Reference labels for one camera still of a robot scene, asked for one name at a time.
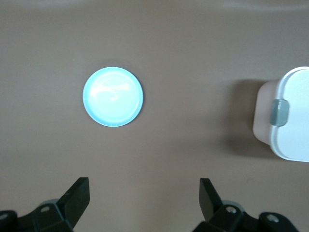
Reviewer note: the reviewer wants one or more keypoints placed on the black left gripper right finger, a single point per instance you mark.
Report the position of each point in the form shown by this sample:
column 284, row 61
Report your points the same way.
column 210, row 200

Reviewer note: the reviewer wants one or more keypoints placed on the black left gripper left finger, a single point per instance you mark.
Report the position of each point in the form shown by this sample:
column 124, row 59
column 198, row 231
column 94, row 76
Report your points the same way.
column 72, row 200

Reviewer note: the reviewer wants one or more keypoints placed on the white lidded storage box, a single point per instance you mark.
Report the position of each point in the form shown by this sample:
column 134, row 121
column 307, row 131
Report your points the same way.
column 297, row 108

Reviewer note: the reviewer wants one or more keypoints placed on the light blue round plate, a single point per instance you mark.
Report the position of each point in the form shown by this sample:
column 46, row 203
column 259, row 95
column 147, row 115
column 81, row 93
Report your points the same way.
column 113, row 96

